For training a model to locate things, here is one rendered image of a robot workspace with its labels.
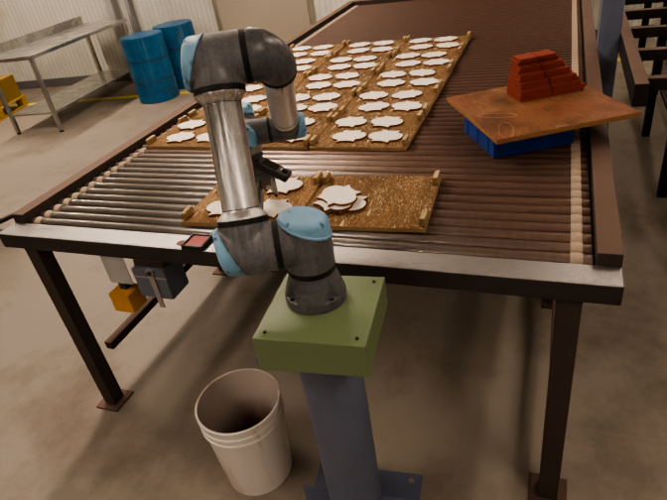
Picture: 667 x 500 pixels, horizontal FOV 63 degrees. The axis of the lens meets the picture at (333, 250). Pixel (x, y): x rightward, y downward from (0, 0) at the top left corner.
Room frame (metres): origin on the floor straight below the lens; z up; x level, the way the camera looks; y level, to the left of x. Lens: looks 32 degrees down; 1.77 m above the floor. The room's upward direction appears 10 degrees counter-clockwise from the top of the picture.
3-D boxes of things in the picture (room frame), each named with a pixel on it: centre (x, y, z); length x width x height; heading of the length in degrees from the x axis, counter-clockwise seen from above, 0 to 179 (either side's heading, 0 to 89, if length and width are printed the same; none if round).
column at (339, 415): (1.09, 0.06, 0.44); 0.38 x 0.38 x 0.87; 71
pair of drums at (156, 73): (7.30, 1.69, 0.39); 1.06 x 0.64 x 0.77; 161
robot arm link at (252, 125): (1.55, 0.18, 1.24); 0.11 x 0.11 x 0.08; 2
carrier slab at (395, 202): (1.60, -0.15, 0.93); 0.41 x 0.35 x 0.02; 68
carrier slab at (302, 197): (1.75, 0.24, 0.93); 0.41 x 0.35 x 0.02; 68
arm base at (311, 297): (1.09, 0.06, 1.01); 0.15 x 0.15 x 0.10
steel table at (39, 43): (7.24, 2.84, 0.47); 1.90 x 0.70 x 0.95; 161
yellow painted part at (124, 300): (1.68, 0.77, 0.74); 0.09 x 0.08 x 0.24; 65
